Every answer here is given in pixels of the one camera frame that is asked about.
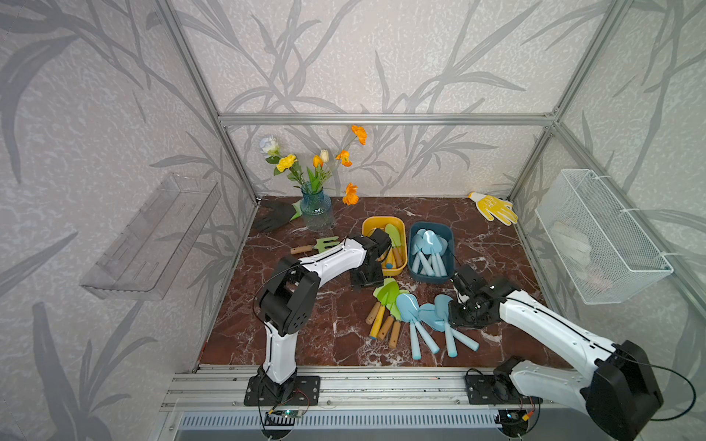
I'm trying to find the white wire mesh basket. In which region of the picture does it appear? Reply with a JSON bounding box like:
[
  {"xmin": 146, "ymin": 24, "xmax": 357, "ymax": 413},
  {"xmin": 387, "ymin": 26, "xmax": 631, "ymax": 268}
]
[{"xmin": 535, "ymin": 169, "xmax": 674, "ymax": 305}]

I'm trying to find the dark teal storage box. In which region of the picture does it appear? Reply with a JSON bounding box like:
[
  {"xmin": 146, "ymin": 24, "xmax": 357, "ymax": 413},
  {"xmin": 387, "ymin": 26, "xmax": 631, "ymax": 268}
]
[{"xmin": 408, "ymin": 222, "xmax": 455, "ymax": 285}]

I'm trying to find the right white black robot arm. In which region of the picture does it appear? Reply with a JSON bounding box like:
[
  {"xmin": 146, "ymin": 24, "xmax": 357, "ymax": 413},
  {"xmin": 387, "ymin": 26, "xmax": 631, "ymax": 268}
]
[{"xmin": 449, "ymin": 265, "xmax": 664, "ymax": 440}]

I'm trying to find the black garden glove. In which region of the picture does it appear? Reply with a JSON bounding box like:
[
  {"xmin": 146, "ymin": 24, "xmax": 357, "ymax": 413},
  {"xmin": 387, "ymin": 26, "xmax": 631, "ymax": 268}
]
[{"xmin": 253, "ymin": 200, "xmax": 302, "ymax": 233}]

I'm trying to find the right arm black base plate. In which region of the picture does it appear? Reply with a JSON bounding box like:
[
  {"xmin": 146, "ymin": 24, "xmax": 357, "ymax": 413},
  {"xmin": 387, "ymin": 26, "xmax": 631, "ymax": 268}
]
[{"xmin": 464, "ymin": 356, "xmax": 543, "ymax": 405}]

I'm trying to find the yellow white garden glove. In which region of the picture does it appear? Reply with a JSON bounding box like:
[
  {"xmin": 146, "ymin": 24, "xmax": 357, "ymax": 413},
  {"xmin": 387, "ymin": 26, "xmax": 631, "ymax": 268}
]
[{"xmin": 468, "ymin": 192, "xmax": 518, "ymax": 226}]

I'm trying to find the green garden fork wooden handle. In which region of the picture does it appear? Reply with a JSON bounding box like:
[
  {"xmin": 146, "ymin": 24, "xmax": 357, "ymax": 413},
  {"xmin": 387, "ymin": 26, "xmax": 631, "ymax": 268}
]
[{"xmin": 290, "ymin": 236, "xmax": 340, "ymax": 255}]

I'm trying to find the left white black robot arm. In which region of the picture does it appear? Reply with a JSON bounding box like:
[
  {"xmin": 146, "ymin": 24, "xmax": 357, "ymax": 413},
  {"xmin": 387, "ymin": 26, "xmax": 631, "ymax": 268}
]
[{"xmin": 257, "ymin": 229, "xmax": 392, "ymax": 389}]

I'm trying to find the yellow storage box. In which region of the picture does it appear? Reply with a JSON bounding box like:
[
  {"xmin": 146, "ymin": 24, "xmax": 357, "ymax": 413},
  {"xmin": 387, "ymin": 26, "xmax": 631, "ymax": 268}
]
[{"xmin": 362, "ymin": 216, "xmax": 408, "ymax": 277}]

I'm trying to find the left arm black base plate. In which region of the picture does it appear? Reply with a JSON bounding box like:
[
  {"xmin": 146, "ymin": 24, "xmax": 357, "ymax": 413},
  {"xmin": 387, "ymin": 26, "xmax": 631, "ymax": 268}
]
[{"xmin": 244, "ymin": 375, "xmax": 321, "ymax": 407}]

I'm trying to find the clear plastic wall shelf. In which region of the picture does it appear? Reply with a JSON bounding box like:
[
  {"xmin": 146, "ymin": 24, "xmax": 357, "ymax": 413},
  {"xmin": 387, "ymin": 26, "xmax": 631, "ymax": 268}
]
[{"xmin": 79, "ymin": 173, "xmax": 222, "ymax": 301}]

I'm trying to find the glass vase with flowers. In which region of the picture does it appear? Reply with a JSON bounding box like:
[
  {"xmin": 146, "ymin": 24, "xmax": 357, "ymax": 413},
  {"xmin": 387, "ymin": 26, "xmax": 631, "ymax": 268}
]
[{"xmin": 259, "ymin": 125, "xmax": 368, "ymax": 233}]

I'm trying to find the aluminium front rail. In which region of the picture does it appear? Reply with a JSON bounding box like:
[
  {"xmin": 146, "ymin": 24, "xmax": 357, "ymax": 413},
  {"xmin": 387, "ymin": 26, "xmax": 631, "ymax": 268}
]
[{"xmin": 161, "ymin": 363, "xmax": 590, "ymax": 412}]

